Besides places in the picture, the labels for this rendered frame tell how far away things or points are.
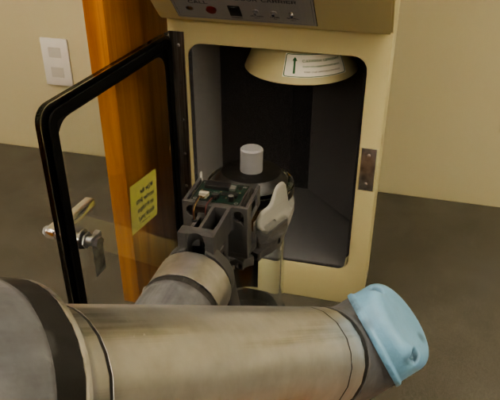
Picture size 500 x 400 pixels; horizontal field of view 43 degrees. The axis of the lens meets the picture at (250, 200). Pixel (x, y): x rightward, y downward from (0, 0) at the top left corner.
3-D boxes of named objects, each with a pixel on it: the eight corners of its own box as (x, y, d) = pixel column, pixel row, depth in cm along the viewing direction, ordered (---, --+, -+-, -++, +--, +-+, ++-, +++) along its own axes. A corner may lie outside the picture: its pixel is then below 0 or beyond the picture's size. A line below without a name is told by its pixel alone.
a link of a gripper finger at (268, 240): (298, 223, 73) (249, 257, 67) (297, 234, 74) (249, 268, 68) (265, 209, 76) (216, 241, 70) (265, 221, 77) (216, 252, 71)
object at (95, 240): (109, 267, 81) (104, 231, 78) (100, 278, 80) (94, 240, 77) (95, 264, 82) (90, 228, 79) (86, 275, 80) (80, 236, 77)
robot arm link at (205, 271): (221, 345, 60) (140, 329, 61) (234, 314, 63) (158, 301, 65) (218, 281, 56) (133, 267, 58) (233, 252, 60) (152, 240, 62)
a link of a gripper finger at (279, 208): (313, 171, 75) (265, 201, 69) (310, 213, 78) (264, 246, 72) (292, 163, 77) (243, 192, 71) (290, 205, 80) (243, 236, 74)
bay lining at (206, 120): (236, 178, 130) (234, 2, 112) (363, 194, 125) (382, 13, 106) (198, 244, 110) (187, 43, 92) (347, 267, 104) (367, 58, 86)
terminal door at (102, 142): (185, 259, 110) (170, 31, 90) (88, 386, 86) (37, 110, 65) (181, 259, 111) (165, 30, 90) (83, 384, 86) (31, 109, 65)
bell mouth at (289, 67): (259, 44, 109) (260, 12, 106) (363, 53, 105) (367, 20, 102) (230, 79, 94) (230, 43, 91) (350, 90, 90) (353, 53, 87)
